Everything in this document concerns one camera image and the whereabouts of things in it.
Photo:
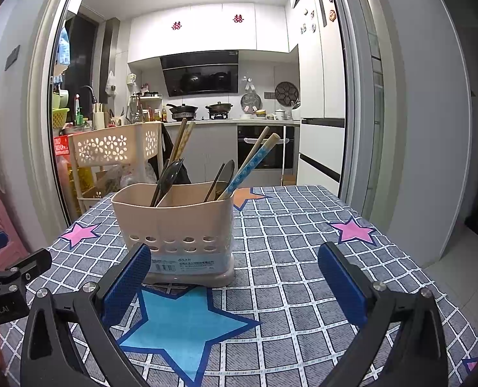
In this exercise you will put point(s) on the round hanging metal plate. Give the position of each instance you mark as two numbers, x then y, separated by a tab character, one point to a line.
250	103

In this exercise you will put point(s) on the plain wooden chopstick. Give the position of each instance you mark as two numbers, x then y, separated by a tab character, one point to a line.
256	144

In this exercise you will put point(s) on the white hanging plastic bag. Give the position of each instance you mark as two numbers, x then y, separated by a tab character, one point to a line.
110	84

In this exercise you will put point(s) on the dark translucent spoon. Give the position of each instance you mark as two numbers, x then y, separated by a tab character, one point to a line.
228	173
173	175
214	183
158	193

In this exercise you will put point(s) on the yellow oil bottle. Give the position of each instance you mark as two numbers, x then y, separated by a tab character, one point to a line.
85	183

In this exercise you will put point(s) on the black hanging cloth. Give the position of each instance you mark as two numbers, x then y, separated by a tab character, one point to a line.
166	145

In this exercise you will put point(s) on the blue patterned wooden chopstick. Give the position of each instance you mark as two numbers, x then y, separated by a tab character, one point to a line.
245	173

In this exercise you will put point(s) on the red plastic crate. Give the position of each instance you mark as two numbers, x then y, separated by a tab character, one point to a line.
61	146

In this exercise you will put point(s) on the white upper cabinets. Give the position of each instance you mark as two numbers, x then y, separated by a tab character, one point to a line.
206	28

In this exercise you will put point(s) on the checked star tablecloth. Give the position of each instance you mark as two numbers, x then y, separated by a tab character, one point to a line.
303	250

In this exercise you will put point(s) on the green plastic basket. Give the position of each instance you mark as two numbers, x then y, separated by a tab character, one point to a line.
60	117

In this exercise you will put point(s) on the black cooking pot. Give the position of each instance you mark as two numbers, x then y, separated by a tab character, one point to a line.
182	111
218	109

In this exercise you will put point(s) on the round dark steamer rack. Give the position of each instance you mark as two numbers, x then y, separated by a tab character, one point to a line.
286	94

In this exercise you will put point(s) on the white refrigerator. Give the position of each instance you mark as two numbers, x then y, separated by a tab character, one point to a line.
319	88

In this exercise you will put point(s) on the dark wall switch panel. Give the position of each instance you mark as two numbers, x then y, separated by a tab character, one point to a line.
13	57

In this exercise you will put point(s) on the black built-in oven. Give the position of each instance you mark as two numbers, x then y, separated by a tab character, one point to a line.
271	161

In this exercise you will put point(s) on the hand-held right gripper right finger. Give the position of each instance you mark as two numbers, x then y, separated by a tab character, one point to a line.
341	278

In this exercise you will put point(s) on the red cabinet decal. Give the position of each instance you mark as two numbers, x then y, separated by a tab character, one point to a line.
237	18
176	25

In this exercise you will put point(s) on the beige plastic utensil holder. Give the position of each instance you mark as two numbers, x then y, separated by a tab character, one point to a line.
182	217

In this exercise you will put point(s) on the beige flower-cutout basket cart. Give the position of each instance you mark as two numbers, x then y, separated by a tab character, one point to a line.
102	149

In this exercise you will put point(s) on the black kitchen faucet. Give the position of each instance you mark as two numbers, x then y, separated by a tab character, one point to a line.
89	88

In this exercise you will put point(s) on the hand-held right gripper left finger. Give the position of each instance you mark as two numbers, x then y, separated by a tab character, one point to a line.
128	282

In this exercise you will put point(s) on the black range hood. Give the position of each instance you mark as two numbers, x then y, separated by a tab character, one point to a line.
198	76

